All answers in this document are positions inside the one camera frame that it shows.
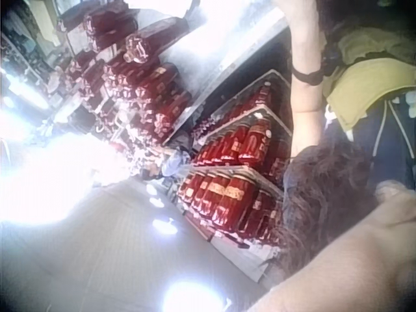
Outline background shelf of goods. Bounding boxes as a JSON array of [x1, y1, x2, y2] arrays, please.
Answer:
[[0, 1, 62, 85]]

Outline display stand of red packets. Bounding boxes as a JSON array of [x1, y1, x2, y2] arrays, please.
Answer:
[[53, 0, 204, 148]]

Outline person's legs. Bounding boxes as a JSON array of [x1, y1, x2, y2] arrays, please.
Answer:
[[343, 94, 416, 191]]

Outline shelf rack of red packets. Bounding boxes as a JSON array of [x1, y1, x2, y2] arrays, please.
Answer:
[[161, 68, 295, 283]]

